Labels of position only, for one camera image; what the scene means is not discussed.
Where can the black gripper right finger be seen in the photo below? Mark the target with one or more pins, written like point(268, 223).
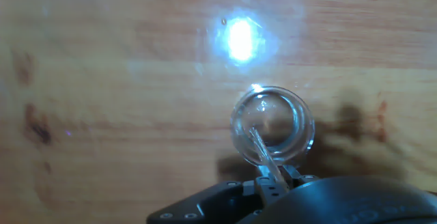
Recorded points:
point(297, 178)

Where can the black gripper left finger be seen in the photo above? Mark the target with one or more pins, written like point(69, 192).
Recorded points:
point(218, 200)

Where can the clear glass stirring rod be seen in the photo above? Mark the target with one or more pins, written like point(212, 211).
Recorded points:
point(264, 152)

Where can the glass beaker with water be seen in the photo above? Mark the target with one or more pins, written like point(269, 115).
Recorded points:
point(300, 114)

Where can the glossy wooden board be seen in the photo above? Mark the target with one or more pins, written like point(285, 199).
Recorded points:
point(102, 114)

